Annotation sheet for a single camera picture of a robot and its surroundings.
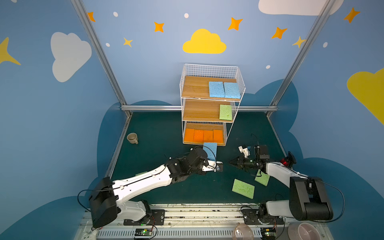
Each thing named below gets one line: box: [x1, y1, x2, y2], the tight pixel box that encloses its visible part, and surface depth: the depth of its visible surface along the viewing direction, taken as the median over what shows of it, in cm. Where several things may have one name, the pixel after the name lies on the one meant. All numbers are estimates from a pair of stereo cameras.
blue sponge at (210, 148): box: [203, 142, 217, 161], surface depth 82 cm
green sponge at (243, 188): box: [231, 178, 255, 200], surface depth 84 cm
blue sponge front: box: [209, 81, 225, 98], surface depth 76 cm
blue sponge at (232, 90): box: [223, 82, 241, 99], surface depth 75 cm
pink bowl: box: [287, 222, 322, 240], surface depth 71 cm
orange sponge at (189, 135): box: [184, 128, 195, 143], surface depth 107 cm
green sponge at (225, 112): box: [219, 104, 232, 121], surface depth 88 cm
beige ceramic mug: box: [127, 132, 139, 145], surface depth 103 cm
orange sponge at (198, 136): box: [193, 129, 205, 144], surface depth 107 cm
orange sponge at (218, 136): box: [213, 129, 224, 144], surface depth 109 cm
